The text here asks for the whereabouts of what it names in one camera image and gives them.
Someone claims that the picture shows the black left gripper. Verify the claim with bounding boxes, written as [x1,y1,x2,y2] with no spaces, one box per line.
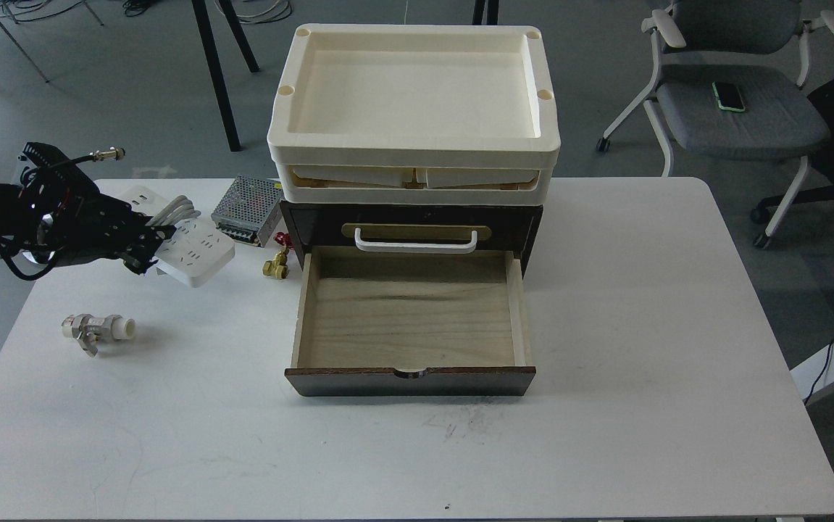
[18,142,176,275]

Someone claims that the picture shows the white power strip with cable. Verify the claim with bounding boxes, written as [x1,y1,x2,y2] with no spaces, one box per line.
[155,217,235,288]

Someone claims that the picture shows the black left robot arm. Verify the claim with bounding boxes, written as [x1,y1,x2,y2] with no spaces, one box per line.
[0,142,175,281]

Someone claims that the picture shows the silver white pipe valve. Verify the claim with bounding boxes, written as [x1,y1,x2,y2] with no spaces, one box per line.
[60,314,136,357]

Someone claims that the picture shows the metal mesh power supply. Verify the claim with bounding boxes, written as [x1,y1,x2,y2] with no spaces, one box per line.
[212,175,283,247]

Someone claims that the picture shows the cream plastic lower tray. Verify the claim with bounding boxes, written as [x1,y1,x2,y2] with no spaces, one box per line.
[277,163,552,206]

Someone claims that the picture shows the cream plastic tray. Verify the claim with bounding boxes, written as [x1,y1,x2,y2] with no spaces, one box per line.
[277,163,552,206]
[267,23,560,170]

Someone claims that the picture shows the open wooden drawer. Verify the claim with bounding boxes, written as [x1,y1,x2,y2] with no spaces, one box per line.
[285,246,536,397]

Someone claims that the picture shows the black table legs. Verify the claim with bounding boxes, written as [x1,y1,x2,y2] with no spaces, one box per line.
[191,0,260,153]

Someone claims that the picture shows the cream plastic top tray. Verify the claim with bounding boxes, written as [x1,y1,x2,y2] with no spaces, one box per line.
[267,23,560,170]

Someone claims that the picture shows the smartphone with green case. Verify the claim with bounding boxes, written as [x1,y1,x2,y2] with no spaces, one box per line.
[712,80,746,113]

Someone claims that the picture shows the grey office chair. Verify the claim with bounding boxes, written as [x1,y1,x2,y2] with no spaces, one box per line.
[596,1,834,249]

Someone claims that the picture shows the brass valve with red handle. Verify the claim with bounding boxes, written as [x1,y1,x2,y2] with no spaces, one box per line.
[262,232,294,281]

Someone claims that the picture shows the white drawer handle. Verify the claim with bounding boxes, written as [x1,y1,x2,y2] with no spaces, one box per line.
[354,228,478,254]

